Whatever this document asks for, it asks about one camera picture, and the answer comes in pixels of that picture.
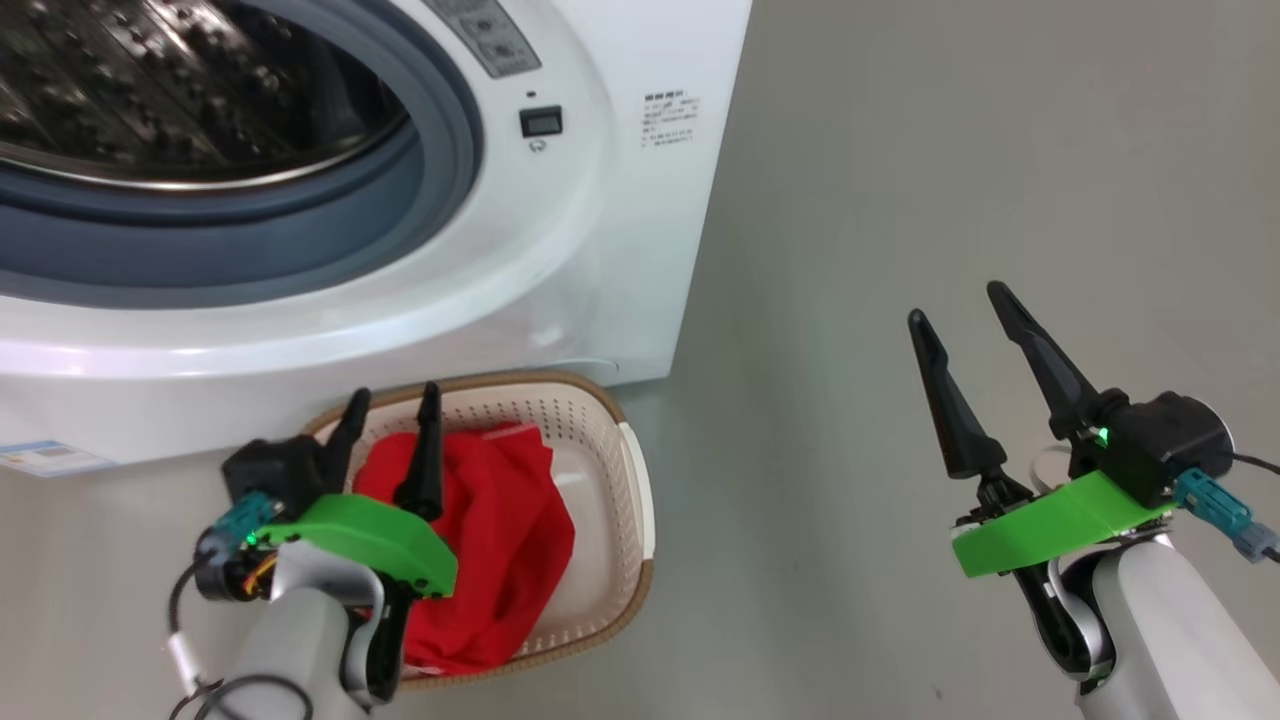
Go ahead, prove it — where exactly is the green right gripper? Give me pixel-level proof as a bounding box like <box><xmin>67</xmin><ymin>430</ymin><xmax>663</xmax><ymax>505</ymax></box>
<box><xmin>907</xmin><ymin>280</ymin><xmax>1177</xmax><ymax>580</ymax></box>

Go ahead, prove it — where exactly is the round white filter cover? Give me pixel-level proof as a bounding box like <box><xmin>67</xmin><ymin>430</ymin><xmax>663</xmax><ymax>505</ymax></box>
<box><xmin>545</xmin><ymin>355</ymin><xmax>621</xmax><ymax>381</ymax></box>

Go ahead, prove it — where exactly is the blue energy label sticker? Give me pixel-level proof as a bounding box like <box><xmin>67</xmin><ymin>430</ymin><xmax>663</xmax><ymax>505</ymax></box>
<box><xmin>0</xmin><ymin>440</ymin><xmax>116</xmax><ymax>478</ymax></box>

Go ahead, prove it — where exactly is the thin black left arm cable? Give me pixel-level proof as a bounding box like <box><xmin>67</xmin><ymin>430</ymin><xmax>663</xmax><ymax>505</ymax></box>
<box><xmin>165</xmin><ymin>560</ymin><xmax>316</xmax><ymax>720</ymax></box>

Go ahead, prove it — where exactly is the perforated steel washer drum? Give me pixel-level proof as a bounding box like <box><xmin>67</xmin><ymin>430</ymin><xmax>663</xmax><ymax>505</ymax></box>
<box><xmin>0</xmin><ymin>0</ymin><xmax>411</xmax><ymax>191</ymax></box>

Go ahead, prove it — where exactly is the teal connector plug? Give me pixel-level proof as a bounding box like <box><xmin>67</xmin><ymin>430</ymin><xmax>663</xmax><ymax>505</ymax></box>
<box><xmin>1172</xmin><ymin>468</ymin><xmax>1280</xmax><ymax>563</ymax></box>
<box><xmin>200</xmin><ymin>490</ymin><xmax>286</xmax><ymax>561</ymax></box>

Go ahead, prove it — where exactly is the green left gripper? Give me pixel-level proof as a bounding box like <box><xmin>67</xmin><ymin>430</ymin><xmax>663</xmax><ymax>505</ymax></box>
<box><xmin>250</xmin><ymin>381</ymin><xmax>459</xmax><ymax>703</ymax></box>

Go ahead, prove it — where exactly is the grey warning label strip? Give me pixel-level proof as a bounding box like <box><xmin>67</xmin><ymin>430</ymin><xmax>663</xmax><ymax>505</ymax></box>
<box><xmin>420</xmin><ymin>0</ymin><xmax>543</xmax><ymax>79</ymax></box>

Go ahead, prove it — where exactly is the white front-load washing machine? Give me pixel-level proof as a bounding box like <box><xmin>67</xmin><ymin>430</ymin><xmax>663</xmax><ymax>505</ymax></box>
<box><xmin>0</xmin><ymin>0</ymin><xmax>753</xmax><ymax>479</ymax></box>

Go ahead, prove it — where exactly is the red and white garment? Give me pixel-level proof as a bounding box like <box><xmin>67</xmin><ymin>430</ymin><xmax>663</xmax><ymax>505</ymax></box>
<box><xmin>352</xmin><ymin>423</ymin><xmax>577</xmax><ymax>677</ymax></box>

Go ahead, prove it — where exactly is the cream perforated basket brown rim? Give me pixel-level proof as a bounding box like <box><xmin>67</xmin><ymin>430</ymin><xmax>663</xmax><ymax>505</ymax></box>
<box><xmin>300</xmin><ymin>370</ymin><xmax>656</xmax><ymax>691</ymax></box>

